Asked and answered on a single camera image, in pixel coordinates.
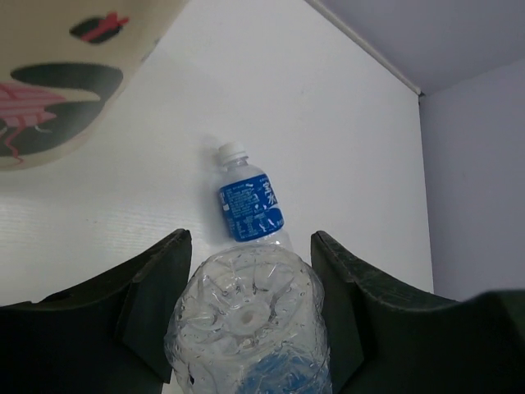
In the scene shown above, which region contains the cream cat-print bin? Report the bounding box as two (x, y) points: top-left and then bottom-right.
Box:
(1, 0), (185, 171)

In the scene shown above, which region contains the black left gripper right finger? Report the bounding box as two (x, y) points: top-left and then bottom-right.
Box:
(311, 231), (524, 393)

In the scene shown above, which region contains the white-cap blue-label water bottle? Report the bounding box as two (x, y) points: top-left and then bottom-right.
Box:
(217, 142), (293, 250)

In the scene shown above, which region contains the clear blue-label bottle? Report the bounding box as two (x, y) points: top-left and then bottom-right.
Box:
(164, 244), (332, 393)

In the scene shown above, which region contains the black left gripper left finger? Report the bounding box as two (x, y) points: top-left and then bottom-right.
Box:
(1, 229), (192, 393)

